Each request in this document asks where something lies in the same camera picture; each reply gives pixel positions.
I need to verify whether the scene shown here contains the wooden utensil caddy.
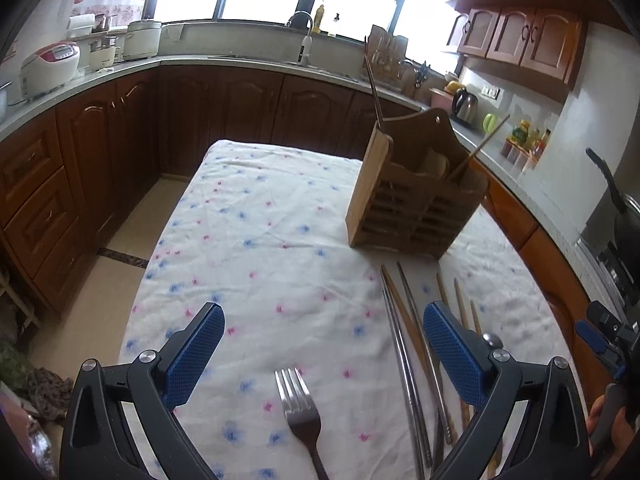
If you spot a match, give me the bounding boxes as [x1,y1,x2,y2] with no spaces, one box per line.
[345,108,488,259]

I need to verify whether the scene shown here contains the oil bottles group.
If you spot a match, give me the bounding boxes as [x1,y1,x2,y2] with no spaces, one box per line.
[500,119,551,174]

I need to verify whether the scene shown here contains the brown wooden chopstick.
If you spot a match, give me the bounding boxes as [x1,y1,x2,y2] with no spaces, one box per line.
[382,268,459,446]

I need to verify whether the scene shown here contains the steel fork near centre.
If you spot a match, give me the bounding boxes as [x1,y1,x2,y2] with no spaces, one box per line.
[274,368,329,480]

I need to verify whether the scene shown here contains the yellow bottle on sill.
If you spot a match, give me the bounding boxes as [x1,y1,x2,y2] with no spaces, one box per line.
[312,3,324,34]

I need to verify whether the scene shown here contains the lower wooden cabinets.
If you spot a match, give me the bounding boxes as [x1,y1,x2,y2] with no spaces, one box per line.
[0,62,612,411]

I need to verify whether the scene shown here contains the chrome sink faucet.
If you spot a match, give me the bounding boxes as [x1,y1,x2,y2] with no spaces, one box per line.
[286,10,314,66]

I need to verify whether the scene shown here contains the green cup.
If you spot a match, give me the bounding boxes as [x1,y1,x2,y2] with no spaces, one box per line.
[482,113,498,134]

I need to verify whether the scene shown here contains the wooden cabinets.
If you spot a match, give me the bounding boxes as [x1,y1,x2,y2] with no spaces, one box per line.
[448,0,624,87]
[0,62,612,411]

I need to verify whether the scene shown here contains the metal pot on counter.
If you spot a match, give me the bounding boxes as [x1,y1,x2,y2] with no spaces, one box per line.
[0,81,12,124]

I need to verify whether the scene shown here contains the upper wooden cabinets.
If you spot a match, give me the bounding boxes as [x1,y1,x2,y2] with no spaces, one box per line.
[448,0,624,87]

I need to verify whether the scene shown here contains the white red rice cooker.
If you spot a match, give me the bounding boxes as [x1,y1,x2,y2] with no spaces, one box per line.
[20,41,80,101]

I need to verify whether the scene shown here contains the wooden cutting board rack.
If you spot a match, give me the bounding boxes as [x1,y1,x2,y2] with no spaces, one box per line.
[364,25,408,84]

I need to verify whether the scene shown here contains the person's right hand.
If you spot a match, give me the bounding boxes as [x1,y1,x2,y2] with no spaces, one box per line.
[586,394,634,479]

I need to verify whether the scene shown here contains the steel chopstick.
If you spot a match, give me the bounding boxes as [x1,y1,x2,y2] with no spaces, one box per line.
[363,54,385,133]
[396,261,457,446]
[380,266,433,480]

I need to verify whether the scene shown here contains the steel electric kettle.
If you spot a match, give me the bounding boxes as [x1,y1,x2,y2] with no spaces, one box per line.
[451,88,478,127]

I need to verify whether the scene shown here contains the small white blender appliance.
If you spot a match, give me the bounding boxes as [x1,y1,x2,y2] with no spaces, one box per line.
[89,36,118,72]

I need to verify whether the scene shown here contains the black wok on stove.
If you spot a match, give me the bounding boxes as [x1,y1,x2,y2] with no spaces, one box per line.
[586,148,639,261]

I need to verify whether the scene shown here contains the white floral tablecloth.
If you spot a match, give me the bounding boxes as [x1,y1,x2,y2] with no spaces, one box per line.
[120,141,570,479]

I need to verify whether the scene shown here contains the steel spoon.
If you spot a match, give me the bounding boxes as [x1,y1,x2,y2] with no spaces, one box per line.
[482,333,503,349]

